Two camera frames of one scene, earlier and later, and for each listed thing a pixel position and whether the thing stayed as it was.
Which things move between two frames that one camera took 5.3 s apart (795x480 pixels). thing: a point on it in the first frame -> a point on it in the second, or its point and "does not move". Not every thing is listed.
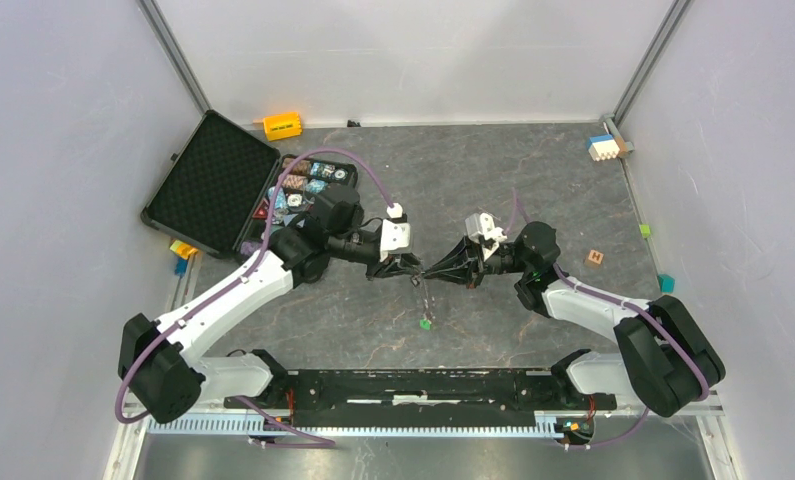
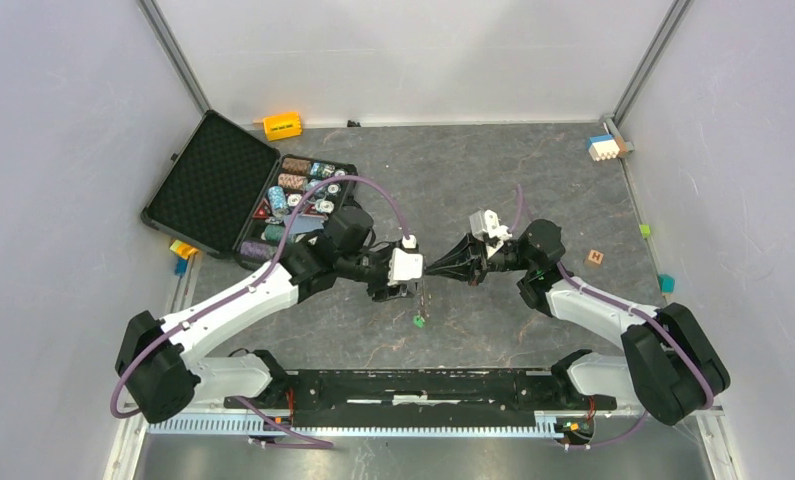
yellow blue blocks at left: x=183 y=252 does not move
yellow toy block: x=282 y=126 does not move
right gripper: x=455 y=266 does not move
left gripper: x=395 y=269 -> x=391 y=291
